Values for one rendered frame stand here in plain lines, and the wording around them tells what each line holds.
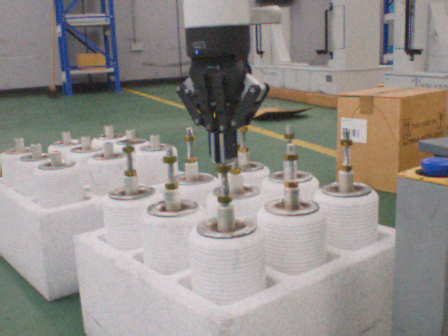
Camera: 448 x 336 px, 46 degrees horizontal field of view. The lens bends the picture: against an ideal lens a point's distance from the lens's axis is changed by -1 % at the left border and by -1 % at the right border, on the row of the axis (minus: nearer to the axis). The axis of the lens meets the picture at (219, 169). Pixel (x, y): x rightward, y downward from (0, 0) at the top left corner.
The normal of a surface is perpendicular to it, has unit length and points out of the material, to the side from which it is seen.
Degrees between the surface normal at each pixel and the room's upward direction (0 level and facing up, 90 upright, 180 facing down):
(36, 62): 90
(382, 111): 90
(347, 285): 90
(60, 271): 90
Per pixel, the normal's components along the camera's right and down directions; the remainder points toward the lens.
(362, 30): 0.35, 0.20
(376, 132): -0.78, 0.18
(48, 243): 0.61, 0.15
